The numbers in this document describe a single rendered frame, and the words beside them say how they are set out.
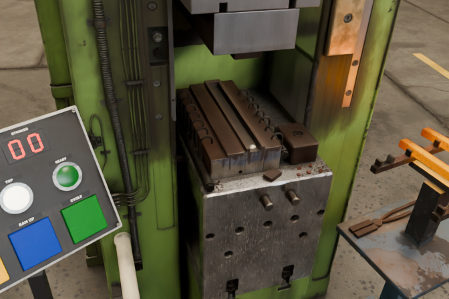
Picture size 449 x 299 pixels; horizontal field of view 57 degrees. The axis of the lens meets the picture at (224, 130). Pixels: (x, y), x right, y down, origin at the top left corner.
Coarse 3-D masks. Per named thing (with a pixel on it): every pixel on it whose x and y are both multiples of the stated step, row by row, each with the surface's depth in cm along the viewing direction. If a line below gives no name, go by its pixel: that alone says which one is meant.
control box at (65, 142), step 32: (32, 128) 80; (64, 128) 84; (0, 160) 77; (32, 160) 80; (64, 160) 84; (96, 160) 88; (0, 192) 76; (32, 192) 80; (64, 192) 83; (96, 192) 87; (0, 224) 76; (64, 224) 83; (0, 256) 76; (64, 256) 83; (0, 288) 75
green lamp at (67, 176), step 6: (60, 168) 83; (66, 168) 83; (72, 168) 84; (60, 174) 83; (66, 174) 83; (72, 174) 84; (78, 174) 85; (60, 180) 83; (66, 180) 83; (72, 180) 84; (66, 186) 83
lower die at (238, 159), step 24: (192, 96) 137; (216, 96) 134; (240, 96) 136; (192, 120) 124; (216, 120) 123; (216, 144) 114; (240, 144) 113; (264, 144) 112; (216, 168) 110; (240, 168) 113; (264, 168) 115
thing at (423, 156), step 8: (400, 144) 126; (408, 144) 123; (416, 152) 121; (424, 152) 120; (424, 160) 119; (432, 160) 117; (440, 160) 117; (432, 168) 117; (440, 168) 114; (448, 168) 114; (448, 176) 113
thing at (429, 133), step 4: (424, 128) 132; (428, 128) 132; (424, 132) 131; (428, 132) 130; (432, 132) 130; (436, 132) 130; (424, 136) 131; (428, 136) 130; (432, 136) 129; (436, 136) 128; (440, 136) 128; (444, 136) 128; (432, 140) 129; (440, 140) 126; (444, 140) 126; (448, 140) 126; (444, 144) 125; (448, 144) 124; (444, 148) 126; (448, 148) 125
